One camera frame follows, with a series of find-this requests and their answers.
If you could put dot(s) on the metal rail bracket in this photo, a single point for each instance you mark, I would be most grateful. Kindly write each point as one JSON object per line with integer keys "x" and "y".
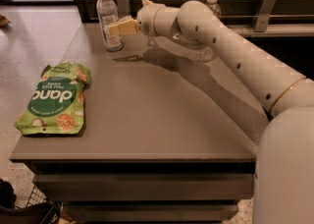
{"x": 262, "y": 17}
{"x": 124, "y": 7}

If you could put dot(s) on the blue labelled plastic bottle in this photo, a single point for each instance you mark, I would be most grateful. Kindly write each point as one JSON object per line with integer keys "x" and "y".
{"x": 107, "y": 14}

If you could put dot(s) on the clear plastic water bottle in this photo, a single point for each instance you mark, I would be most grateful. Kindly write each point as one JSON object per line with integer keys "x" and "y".
{"x": 207, "y": 54}

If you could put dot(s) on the black wire basket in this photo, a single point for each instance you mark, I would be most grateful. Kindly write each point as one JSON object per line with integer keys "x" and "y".
{"x": 41, "y": 213}

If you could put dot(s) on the green rice chips bag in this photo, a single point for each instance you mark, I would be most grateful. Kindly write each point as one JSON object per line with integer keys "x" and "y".
{"x": 57, "y": 104}

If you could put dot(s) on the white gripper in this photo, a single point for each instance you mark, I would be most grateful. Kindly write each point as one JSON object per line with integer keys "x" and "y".
{"x": 146, "y": 18}

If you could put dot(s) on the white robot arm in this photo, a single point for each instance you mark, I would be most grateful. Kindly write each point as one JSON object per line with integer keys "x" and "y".
{"x": 284, "y": 173}

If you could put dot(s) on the horizontal metal rail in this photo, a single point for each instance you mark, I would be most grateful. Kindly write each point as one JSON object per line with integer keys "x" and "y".
{"x": 297, "y": 16}

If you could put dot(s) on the left metal rail bracket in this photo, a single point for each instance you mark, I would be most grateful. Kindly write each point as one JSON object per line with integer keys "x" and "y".
{"x": 124, "y": 7}

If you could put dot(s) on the grey drawer cabinet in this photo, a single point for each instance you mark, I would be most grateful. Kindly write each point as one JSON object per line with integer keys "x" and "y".
{"x": 164, "y": 140}

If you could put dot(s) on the right metal rail bracket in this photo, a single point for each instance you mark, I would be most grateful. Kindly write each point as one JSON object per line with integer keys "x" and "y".
{"x": 262, "y": 17}

